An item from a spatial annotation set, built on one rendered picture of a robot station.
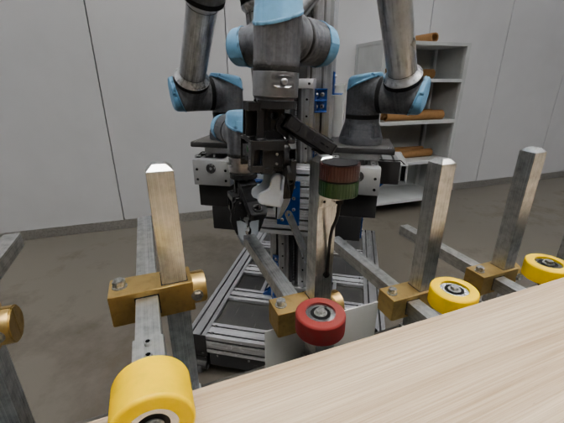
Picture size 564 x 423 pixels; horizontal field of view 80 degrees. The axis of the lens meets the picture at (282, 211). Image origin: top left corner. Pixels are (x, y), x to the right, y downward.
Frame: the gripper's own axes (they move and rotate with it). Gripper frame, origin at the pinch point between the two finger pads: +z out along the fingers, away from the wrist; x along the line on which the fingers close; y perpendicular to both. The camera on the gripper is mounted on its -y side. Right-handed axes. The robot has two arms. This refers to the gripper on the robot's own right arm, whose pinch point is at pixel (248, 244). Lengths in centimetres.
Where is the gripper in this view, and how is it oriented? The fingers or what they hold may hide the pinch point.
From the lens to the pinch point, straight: 94.2
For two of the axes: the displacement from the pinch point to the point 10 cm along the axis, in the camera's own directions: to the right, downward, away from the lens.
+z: 0.0, 9.3, 3.7
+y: -3.6, -3.4, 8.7
